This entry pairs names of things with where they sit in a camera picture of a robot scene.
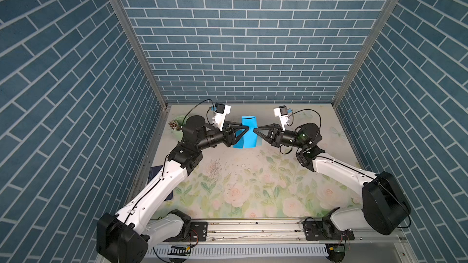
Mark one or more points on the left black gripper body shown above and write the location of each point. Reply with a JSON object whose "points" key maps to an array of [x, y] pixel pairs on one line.
{"points": [[212, 138]]}

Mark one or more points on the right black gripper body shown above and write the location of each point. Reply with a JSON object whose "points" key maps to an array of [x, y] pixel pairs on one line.
{"points": [[289, 139]]}

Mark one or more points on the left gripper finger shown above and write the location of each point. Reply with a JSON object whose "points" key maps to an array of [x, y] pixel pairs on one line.
{"points": [[234, 127], [235, 138]]}

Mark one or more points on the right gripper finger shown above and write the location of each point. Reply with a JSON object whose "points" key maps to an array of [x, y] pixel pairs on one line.
{"points": [[266, 128], [265, 134]]}

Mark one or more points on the blue paper sheet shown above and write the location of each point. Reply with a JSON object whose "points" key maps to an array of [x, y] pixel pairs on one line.
{"points": [[249, 140]]}

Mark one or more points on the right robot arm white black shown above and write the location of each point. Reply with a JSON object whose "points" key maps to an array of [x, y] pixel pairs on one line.
{"points": [[384, 205]]}

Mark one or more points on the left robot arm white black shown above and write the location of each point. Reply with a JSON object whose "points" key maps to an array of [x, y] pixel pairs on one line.
{"points": [[125, 237]]}

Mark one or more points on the green pencil cup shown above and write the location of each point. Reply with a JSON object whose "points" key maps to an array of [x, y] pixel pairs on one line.
{"points": [[178, 134]]}

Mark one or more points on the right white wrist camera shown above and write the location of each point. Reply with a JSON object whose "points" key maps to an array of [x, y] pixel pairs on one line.
{"points": [[284, 114]]}

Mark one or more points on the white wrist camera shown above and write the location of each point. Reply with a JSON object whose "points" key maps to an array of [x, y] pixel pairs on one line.
{"points": [[220, 112], [284, 114]]}

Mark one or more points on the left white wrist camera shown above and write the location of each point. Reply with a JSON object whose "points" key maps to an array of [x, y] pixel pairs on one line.
{"points": [[220, 112]]}

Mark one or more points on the aluminium mounting rail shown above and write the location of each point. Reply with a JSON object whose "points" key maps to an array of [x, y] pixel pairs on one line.
{"points": [[284, 231]]}

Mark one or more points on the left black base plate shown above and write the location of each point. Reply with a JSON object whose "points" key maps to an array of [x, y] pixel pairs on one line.
{"points": [[196, 232]]}

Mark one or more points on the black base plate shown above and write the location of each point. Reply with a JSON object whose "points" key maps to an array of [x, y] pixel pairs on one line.
{"points": [[318, 230], [196, 232]]}

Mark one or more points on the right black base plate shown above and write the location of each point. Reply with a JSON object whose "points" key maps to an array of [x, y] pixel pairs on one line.
{"points": [[318, 230]]}

